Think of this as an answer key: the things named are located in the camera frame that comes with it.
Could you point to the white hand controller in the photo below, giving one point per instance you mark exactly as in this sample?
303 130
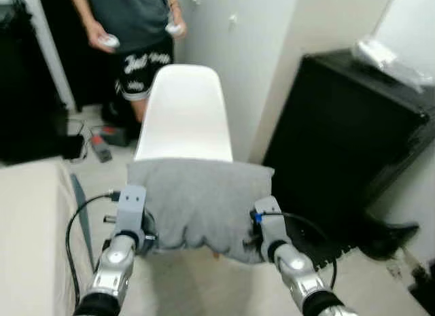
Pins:
109 41
175 29

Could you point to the blue-grey bed frame edge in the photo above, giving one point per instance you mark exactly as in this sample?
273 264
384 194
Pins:
83 214

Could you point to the patterned pillow with grey back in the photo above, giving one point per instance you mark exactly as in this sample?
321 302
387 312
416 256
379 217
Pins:
197 200

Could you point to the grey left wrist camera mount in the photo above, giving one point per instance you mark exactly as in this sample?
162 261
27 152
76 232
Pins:
130 208

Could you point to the black foam floor mat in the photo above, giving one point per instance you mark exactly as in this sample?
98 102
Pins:
319 251

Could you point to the black boot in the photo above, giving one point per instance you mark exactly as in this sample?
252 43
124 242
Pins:
387 238

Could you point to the tall black furniture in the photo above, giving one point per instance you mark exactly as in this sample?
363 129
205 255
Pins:
27 92

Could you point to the black cabinet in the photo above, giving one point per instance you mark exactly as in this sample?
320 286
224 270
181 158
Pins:
346 139

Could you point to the white plastic chair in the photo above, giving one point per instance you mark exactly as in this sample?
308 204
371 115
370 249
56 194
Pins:
183 112

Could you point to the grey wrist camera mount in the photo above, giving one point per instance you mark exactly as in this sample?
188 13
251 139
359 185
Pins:
270 221
130 208

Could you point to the white bed mattress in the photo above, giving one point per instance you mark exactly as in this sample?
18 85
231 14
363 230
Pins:
34 241

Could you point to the person in black shorts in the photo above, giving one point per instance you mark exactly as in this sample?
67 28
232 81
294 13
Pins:
129 17

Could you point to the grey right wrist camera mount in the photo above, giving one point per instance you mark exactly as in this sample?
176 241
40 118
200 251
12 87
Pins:
270 221

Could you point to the white wrapped package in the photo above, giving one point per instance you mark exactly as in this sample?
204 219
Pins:
391 61

